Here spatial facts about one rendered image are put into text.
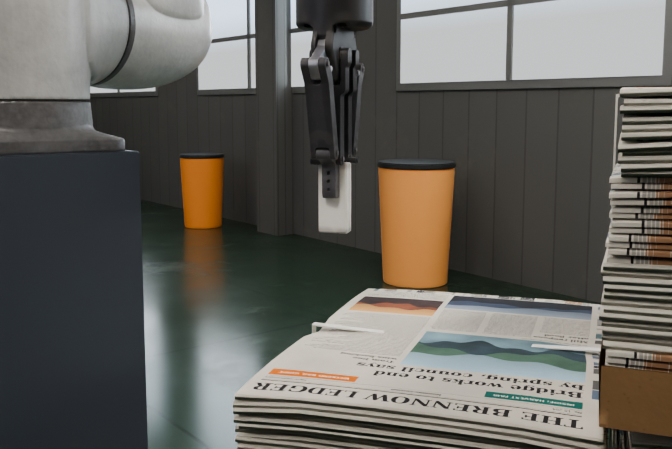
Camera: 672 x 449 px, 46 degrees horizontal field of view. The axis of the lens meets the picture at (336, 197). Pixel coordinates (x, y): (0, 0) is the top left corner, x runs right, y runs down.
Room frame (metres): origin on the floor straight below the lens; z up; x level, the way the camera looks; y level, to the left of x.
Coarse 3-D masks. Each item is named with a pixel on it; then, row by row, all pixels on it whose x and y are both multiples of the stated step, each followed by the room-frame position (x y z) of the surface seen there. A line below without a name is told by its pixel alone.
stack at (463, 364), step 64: (384, 320) 0.80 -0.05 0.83; (448, 320) 0.80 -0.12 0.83; (512, 320) 0.79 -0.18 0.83; (576, 320) 0.79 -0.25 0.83; (256, 384) 0.62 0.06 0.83; (320, 384) 0.61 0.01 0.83; (384, 384) 0.61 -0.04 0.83; (448, 384) 0.61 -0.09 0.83; (512, 384) 0.61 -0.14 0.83; (576, 384) 0.61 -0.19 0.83; (256, 448) 0.60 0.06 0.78; (320, 448) 0.58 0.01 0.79; (384, 448) 0.57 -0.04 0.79; (448, 448) 0.55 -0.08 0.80; (512, 448) 0.53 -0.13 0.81; (576, 448) 0.52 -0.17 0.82; (640, 448) 0.51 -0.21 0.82
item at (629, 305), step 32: (640, 96) 0.50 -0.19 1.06; (640, 128) 0.50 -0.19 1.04; (640, 160) 0.50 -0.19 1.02; (640, 192) 0.50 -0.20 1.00; (640, 224) 0.50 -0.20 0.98; (608, 256) 0.52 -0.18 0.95; (640, 256) 0.51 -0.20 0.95; (608, 288) 0.51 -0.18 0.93; (640, 288) 0.50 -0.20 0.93; (608, 320) 0.51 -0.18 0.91; (640, 320) 0.50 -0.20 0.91; (608, 352) 0.51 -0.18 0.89; (640, 352) 0.50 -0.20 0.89
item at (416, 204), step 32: (384, 160) 4.70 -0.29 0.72; (416, 160) 4.70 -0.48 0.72; (448, 160) 4.70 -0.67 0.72; (384, 192) 4.52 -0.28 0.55; (416, 192) 4.40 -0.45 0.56; (448, 192) 4.48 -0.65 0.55; (384, 224) 4.54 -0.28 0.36; (416, 224) 4.41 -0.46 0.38; (448, 224) 4.50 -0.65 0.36; (384, 256) 4.56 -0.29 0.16; (416, 256) 4.42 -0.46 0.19; (448, 256) 4.55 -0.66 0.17; (416, 288) 4.43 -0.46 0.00
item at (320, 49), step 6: (318, 42) 0.74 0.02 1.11; (324, 42) 0.74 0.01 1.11; (318, 48) 0.74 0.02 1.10; (324, 48) 0.73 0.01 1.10; (312, 54) 0.73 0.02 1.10; (318, 54) 0.73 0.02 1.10; (324, 54) 0.73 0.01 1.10; (312, 60) 0.72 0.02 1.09; (312, 66) 0.72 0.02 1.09; (330, 66) 0.73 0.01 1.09; (312, 72) 0.72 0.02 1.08; (318, 72) 0.72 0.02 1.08; (312, 78) 0.72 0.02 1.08; (318, 78) 0.72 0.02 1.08
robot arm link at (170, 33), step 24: (144, 0) 1.00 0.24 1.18; (168, 0) 1.03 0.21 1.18; (192, 0) 1.07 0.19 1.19; (144, 24) 0.99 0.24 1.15; (168, 24) 1.03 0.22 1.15; (192, 24) 1.08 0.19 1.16; (144, 48) 1.00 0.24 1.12; (168, 48) 1.04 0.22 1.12; (192, 48) 1.09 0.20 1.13; (120, 72) 1.00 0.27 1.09; (144, 72) 1.03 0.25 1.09; (168, 72) 1.07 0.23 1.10
